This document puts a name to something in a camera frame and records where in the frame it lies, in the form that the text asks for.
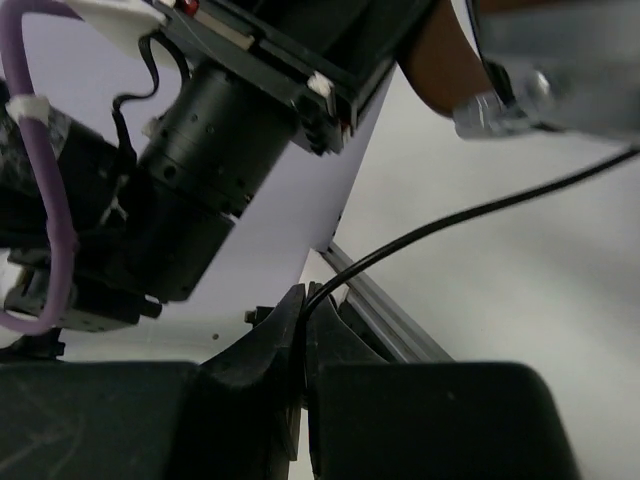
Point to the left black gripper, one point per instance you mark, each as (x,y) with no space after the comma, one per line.
(264,75)

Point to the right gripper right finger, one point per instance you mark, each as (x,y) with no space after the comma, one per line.
(374,419)

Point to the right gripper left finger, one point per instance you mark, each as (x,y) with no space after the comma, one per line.
(234,416)

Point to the brown silver headphones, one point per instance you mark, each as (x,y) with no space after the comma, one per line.
(559,66)

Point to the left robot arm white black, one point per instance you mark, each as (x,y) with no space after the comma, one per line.
(107,233)

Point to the aluminium side rail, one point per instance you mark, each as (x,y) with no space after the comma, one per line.
(358,322)

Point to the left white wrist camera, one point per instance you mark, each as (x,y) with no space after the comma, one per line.
(122,23)

